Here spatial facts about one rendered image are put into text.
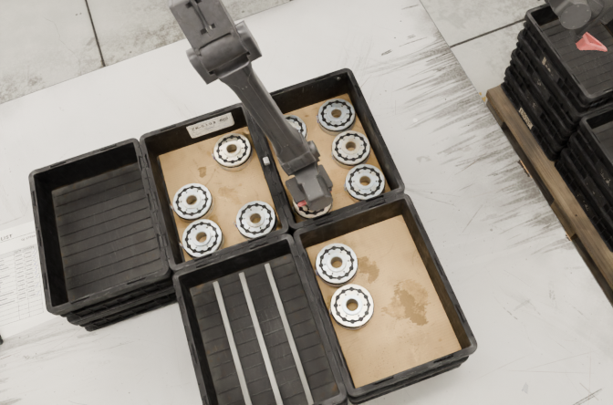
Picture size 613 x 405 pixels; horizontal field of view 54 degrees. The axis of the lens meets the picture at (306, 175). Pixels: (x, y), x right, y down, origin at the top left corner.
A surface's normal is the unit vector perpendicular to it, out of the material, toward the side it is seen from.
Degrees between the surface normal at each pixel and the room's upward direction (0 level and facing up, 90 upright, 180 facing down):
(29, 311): 0
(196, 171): 0
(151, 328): 0
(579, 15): 72
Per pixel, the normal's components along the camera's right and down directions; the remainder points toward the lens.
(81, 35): -0.08, -0.43
